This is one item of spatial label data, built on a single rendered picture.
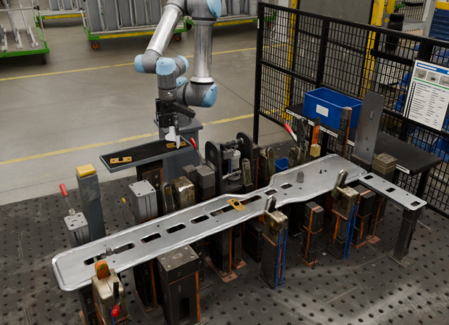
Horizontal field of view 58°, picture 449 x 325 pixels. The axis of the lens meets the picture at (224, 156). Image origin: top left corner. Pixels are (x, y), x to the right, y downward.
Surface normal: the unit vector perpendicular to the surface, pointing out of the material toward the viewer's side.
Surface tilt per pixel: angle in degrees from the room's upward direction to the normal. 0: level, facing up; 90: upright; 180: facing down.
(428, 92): 90
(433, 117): 90
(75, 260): 0
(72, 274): 0
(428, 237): 0
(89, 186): 90
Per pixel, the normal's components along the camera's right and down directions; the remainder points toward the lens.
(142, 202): 0.54, 0.41
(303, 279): 0.00, -0.88
